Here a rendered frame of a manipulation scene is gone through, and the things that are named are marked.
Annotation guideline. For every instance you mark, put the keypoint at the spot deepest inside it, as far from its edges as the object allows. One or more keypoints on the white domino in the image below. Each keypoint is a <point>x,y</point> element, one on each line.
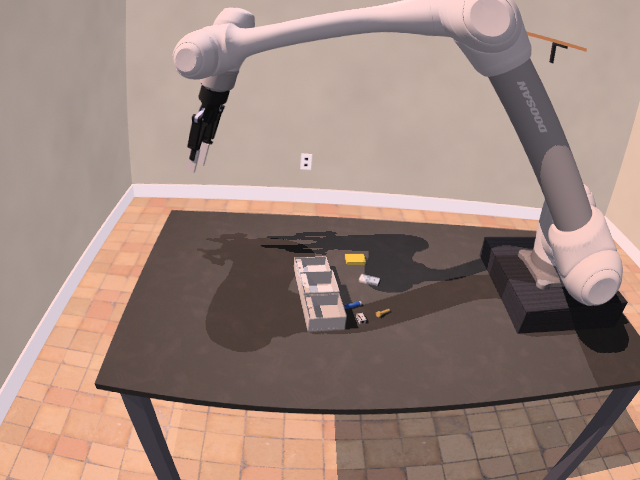
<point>369,280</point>

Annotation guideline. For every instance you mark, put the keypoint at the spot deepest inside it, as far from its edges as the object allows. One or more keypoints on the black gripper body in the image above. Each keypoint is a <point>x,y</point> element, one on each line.
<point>210,99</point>

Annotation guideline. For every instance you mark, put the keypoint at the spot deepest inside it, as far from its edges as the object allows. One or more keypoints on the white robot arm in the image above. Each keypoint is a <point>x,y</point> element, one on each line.
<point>492,36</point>

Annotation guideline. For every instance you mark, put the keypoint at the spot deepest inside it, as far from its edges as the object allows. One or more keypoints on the yellow block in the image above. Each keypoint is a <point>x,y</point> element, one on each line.
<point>355,259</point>

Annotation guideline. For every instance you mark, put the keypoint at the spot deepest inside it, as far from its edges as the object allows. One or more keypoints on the white three-compartment bin rack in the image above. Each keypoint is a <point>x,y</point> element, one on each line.
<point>319,294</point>

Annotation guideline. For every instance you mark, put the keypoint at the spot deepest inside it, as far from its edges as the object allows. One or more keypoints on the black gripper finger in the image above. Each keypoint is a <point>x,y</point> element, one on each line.
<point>196,135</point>
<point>209,135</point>

